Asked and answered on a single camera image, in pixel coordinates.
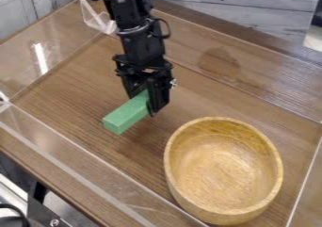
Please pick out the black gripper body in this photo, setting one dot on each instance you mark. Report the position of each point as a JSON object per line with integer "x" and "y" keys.
{"x": 156, "y": 67}

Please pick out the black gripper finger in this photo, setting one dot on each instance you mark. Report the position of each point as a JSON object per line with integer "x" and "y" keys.
{"x": 133, "y": 83}
{"x": 157, "y": 89}

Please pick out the green rectangular block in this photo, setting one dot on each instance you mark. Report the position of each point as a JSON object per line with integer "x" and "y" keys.
{"x": 127, "y": 115}

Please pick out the brown wooden bowl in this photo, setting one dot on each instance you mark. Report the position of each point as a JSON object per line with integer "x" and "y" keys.
{"x": 223, "y": 170}

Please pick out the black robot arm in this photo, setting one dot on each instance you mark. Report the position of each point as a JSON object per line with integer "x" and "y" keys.
{"x": 139, "y": 30}

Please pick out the black metal table leg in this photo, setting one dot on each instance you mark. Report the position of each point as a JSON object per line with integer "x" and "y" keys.
{"x": 40, "y": 215}

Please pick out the clear acrylic corner bracket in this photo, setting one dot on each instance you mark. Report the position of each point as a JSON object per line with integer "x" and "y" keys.
{"x": 97, "y": 21}

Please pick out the clear acrylic front wall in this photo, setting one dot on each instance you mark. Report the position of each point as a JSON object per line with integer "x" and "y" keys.
{"x": 108, "y": 174}

